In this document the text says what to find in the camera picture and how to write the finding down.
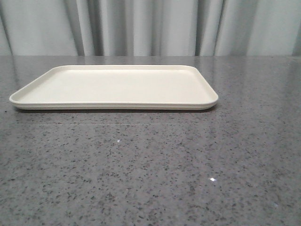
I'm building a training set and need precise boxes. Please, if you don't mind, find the cream rectangular plastic tray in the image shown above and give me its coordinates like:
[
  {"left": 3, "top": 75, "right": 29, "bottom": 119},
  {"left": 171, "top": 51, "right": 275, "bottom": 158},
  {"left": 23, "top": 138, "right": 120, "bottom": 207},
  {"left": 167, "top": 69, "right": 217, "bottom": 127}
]
[{"left": 9, "top": 65, "right": 218, "bottom": 110}]

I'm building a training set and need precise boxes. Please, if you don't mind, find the light grey pleated curtain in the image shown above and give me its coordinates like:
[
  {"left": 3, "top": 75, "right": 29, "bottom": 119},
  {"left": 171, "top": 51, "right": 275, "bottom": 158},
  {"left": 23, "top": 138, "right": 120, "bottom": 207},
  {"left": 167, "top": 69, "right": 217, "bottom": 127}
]
[{"left": 0, "top": 0, "right": 301, "bottom": 56}]

